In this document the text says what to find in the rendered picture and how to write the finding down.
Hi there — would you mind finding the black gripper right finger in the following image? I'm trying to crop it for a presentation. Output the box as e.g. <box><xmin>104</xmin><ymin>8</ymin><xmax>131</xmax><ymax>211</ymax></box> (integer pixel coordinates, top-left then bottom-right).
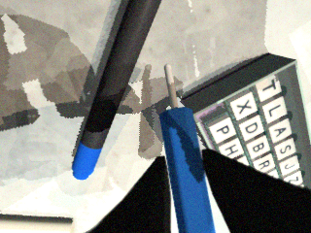
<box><xmin>202</xmin><ymin>149</ymin><xmax>311</xmax><ymax>233</ymax></box>

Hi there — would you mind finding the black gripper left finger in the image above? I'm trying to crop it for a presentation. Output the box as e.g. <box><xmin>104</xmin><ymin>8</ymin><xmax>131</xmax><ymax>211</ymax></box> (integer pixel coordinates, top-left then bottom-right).
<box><xmin>85</xmin><ymin>155</ymin><xmax>172</xmax><ymax>233</ymax></box>

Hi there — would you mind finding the blue stylus with grey tip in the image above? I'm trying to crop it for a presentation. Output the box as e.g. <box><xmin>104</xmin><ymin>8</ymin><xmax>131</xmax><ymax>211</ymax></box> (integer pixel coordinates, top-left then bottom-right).
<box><xmin>159</xmin><ymin>64</ymin><xmax>216</xmax><ymax>233</ymax></box>

